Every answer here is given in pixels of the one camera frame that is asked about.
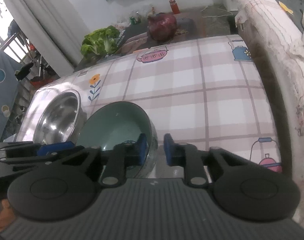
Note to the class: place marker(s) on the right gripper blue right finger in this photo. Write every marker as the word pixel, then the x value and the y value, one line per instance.
pixel 190 158

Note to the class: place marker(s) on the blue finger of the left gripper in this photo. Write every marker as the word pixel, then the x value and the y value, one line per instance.
pixel 25 149

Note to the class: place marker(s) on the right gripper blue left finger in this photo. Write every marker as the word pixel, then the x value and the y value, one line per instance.
pixel 119 158

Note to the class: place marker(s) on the green ceramic bowl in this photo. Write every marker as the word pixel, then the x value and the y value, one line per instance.
pixel 121 122

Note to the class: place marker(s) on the large steel bowl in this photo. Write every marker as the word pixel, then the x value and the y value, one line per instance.
pixel 61 120

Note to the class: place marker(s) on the person's hand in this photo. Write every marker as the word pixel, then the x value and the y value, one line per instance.
pixel 7 215

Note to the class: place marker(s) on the plaid teapot tablecloth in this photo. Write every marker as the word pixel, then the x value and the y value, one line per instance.
pixel 206 92

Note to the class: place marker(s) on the blue hanging blanket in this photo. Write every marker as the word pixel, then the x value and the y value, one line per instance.
pixel 8 87

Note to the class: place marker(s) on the green leafy cabbage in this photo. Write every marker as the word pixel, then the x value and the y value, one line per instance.
pixel 100 42

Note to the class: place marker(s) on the dark red round vegetable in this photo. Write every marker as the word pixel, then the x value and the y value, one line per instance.
pixel 162 27

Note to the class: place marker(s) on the green bottle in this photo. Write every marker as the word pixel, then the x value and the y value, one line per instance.
pixel 133 20

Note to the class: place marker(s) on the white curtain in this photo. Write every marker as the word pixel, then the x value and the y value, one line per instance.
pixel 54 27

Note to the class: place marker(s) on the red jar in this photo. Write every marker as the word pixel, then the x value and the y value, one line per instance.
pixel 174 7

